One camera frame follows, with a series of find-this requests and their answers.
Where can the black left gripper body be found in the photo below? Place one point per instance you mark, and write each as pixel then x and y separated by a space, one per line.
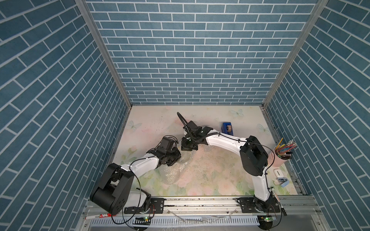
pixel 172 156

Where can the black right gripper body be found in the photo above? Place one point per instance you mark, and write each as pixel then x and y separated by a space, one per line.
pixel 190 144

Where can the blue tape dispenser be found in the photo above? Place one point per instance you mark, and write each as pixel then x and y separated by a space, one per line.
pixel 224 128

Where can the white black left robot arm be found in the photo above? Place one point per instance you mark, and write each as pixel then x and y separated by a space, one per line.
pixel 113 193

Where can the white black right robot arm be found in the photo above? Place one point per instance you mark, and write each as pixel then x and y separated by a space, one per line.
pixel 253 156

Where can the bundle of coloured pencils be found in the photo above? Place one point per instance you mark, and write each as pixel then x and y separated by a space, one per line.
pixel 284 151

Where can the red white marker pen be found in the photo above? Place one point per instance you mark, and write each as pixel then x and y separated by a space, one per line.
pixel 98 216

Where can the white small box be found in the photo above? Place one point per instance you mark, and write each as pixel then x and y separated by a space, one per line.
pixel 278 173

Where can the blue white stapler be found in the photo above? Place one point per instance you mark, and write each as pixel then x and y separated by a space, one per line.
pixel 282 182

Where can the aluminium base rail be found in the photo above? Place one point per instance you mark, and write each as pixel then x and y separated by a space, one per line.
pixel 232 205

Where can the aluminium corner frame post left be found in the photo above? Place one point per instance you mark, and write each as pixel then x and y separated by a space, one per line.
pixel 88 18

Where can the aluminium corner frame post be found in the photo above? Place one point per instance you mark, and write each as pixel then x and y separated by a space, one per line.
pixel 316 12
pixel 88 18

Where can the aluminium corner frame post right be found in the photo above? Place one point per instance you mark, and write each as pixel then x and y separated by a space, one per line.
pixel 316 12

